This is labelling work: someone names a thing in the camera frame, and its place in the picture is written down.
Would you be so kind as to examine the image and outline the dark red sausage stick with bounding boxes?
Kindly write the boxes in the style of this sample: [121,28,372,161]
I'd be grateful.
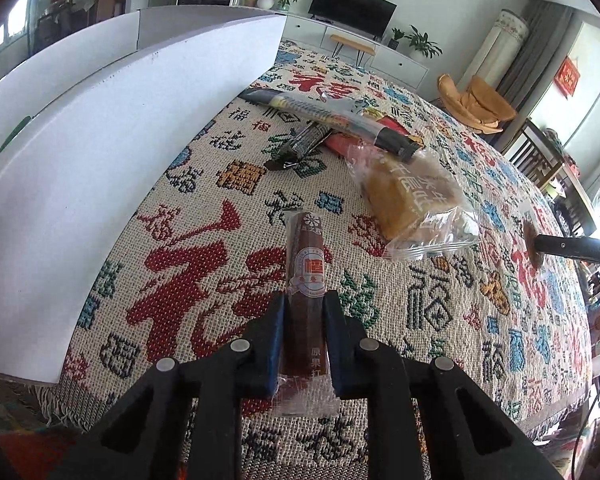
[274,210,339,418]

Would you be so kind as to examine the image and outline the packaged milk toast bread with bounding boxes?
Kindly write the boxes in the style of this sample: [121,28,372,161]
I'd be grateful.
[347,144,479,260]

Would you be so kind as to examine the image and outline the long black clear snack pack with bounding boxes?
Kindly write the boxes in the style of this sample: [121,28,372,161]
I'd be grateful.
[238,88,420,162]

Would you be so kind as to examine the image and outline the dark wooden chair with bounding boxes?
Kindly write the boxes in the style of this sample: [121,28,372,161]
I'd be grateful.
[504,119,564,191]

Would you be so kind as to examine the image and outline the orange lounge chair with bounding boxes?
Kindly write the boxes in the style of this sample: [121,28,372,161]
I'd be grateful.
[437,74,517,134]

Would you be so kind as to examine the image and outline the grey curtain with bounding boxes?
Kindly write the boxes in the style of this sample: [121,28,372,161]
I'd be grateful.
[496,0,574,114]

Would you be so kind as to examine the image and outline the covered standing air conditioner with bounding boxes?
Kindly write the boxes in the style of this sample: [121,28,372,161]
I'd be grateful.
[456,9,529,91]

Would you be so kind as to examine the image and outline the patterned woven tablecloth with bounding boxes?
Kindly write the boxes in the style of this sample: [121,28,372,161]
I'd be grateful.
[40,39,596,480]

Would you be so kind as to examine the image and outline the potted green plant right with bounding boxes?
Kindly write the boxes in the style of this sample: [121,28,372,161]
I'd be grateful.
[405,25,443,63]

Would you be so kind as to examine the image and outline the white tv cabinet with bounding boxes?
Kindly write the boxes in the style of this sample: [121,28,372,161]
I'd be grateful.
[283,14,428,92]

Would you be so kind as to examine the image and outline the red snack packet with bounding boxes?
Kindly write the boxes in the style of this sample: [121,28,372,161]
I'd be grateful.
[324,115,411,158]

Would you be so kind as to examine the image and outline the wooden bench stool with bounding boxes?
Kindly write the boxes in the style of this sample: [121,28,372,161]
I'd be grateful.
[329,34,376,66]

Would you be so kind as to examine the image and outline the white cardboard box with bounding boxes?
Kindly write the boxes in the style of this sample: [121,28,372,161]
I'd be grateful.
[0,6,285,384]

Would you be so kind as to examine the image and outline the small black snack packet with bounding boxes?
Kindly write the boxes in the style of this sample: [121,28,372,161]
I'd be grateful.
[264,122,332,171]

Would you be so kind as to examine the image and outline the black flat television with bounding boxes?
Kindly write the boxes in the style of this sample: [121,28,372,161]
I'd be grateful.
[308,0,396,39]

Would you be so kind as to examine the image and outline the dining table with chairs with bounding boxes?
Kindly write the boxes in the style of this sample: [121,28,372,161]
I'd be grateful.
[30,0,126,54]

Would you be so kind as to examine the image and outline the red wall hanging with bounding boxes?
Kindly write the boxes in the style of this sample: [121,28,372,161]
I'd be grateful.
[554,56,580,98]

